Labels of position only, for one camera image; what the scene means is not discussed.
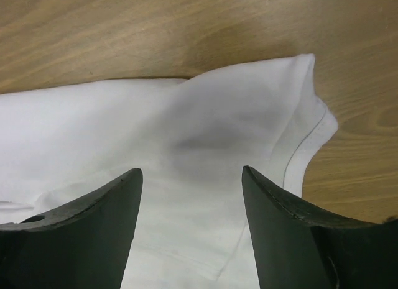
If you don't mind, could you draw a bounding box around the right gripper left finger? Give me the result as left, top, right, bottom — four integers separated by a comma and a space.
1, 169, 143, 289

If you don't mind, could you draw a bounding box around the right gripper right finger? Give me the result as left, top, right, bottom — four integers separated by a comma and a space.
242, 166, 397, 288

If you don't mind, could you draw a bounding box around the white t-shirt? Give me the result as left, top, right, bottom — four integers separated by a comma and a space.
1, 54, 338, 288

